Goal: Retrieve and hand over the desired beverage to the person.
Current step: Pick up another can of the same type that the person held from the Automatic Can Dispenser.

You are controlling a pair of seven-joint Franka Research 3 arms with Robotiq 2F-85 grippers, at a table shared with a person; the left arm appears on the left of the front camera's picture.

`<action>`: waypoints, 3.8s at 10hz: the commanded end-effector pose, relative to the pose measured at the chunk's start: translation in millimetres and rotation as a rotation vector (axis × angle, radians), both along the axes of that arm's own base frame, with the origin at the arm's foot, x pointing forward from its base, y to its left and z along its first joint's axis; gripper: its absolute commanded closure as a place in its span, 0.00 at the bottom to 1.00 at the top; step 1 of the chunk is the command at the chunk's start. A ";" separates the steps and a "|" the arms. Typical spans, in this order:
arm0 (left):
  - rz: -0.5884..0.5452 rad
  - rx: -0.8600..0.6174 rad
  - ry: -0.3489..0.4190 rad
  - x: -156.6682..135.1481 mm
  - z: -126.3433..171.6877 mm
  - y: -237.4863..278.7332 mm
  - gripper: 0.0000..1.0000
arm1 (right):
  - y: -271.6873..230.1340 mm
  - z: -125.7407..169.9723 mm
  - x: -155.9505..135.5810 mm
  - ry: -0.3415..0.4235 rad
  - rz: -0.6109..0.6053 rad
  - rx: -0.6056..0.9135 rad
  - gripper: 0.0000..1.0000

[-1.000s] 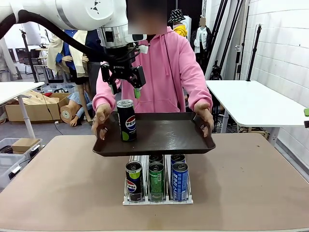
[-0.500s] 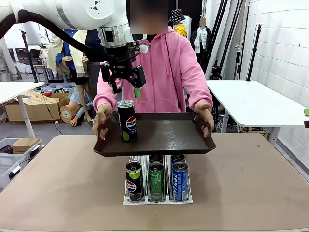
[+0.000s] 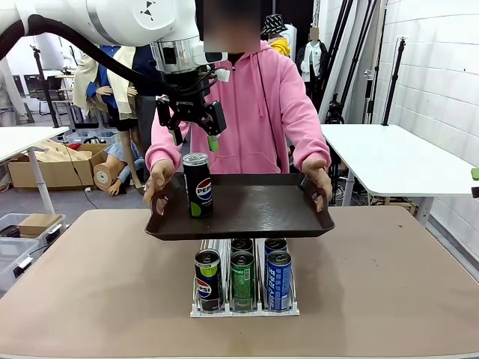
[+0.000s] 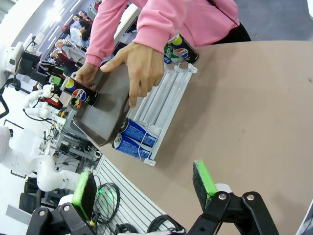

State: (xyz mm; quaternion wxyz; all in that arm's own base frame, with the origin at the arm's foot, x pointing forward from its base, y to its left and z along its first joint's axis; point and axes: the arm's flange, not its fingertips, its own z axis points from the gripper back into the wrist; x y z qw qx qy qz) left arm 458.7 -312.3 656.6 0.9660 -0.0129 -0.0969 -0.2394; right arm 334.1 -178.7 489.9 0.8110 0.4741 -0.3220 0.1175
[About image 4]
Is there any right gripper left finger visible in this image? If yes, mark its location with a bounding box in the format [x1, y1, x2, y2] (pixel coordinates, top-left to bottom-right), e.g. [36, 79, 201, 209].
[25, 171, 98, 235]

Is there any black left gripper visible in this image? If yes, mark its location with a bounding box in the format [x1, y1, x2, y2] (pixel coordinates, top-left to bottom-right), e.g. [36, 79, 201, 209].
[30, 69, 63, 86]

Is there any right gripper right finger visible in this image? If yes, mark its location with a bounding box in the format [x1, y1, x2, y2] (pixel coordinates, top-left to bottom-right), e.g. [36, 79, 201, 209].
[187, 160, 279, 235]

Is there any black Pepsi can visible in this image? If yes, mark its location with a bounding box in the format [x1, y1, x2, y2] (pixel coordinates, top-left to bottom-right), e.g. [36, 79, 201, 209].
[174, 33, 200, 65]
[61, 77, 100, 110]

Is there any dark brown serving tray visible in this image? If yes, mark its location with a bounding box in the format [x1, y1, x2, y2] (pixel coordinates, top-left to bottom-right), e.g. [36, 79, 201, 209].
[70, 62, 132, 147]

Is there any person's right forearm pink sleeve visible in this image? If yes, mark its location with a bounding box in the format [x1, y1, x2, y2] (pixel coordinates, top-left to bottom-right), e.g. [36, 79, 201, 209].
[85, 0, 137, 68]

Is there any person's left forearm pink sleeve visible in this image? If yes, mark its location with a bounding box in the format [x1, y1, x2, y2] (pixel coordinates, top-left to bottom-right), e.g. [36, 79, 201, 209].
[133, 0, 196, 53]

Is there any person in pink hoodie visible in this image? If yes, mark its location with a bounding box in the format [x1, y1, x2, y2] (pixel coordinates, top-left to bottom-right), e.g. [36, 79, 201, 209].
[85, 0, 252, 68]

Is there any person's right hand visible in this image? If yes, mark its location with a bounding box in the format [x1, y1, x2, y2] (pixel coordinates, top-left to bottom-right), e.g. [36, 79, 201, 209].
[74, 62, 100, 87]

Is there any person's left hand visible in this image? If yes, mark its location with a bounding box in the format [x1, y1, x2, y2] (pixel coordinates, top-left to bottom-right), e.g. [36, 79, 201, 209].
[100, 42, 165, 108]

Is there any white table with round leg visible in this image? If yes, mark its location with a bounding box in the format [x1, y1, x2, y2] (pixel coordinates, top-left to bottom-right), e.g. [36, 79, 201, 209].
[113, 3, 141, 45]

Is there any white can dispenser rack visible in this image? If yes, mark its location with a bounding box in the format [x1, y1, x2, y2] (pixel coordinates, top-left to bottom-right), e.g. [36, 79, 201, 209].
[124, 62, 198, 167]

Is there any green Chilsung soda can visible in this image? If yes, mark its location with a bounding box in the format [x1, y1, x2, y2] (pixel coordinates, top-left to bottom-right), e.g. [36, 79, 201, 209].
[163, 43, 184, 66]

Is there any black coiled cable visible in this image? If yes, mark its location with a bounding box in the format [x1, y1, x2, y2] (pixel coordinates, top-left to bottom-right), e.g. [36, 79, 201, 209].
[146, 214, 187, 235]
[93, 183, 121, 235]

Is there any grey slotted base plate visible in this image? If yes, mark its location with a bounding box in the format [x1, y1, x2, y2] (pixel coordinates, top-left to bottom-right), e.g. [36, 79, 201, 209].
[91, 155, 172, 235]

